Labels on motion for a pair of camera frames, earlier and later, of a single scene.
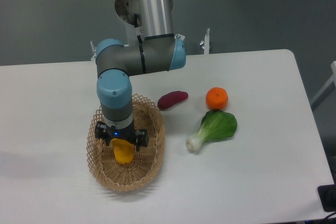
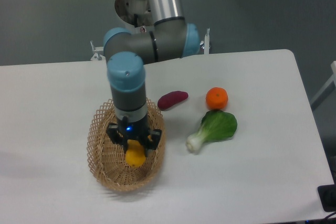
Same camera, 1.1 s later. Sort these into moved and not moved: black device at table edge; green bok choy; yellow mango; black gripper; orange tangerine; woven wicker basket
Moved: yellow mango; black gripper
Not moved: woven wicker basket; green bok choy; black device at table edge; orange tangerine
